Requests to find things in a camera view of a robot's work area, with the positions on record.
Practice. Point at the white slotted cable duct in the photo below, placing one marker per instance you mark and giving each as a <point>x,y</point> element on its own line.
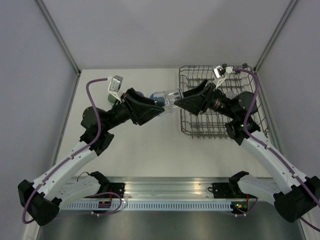
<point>139,205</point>

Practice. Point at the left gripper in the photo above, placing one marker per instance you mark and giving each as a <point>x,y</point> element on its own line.
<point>142,116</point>

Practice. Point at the left aluminium frame post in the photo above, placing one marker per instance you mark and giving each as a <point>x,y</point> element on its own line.
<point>61,42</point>

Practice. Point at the right aluminium frame post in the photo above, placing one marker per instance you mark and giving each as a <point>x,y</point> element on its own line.
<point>272,68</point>

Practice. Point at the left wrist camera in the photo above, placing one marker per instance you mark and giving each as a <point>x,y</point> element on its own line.
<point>114,87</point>

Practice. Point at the aluminium frame post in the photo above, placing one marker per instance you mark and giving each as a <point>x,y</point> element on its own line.
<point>272,68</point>
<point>61,42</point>

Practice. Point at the grey wire dish rack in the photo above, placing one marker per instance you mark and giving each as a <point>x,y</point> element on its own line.
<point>212,124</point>

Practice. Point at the clear glass cup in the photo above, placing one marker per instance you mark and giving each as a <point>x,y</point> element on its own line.
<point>170,96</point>
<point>230,94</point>

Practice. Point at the purple plastic cup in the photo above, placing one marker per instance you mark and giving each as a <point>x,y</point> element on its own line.
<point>140,94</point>

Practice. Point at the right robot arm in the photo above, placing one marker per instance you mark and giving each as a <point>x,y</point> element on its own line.
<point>294,193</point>

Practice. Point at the blue plastic cup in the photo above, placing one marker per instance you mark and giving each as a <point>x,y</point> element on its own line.
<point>158,98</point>

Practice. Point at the aluminium mounting rail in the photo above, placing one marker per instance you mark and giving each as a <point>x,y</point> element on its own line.
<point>168,188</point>

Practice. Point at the green plastic cup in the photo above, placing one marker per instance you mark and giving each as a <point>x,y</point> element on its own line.
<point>112,100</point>

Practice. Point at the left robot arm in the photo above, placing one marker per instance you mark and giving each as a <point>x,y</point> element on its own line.
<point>44,197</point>

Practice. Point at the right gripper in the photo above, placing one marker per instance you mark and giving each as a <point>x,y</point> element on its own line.
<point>195,103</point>

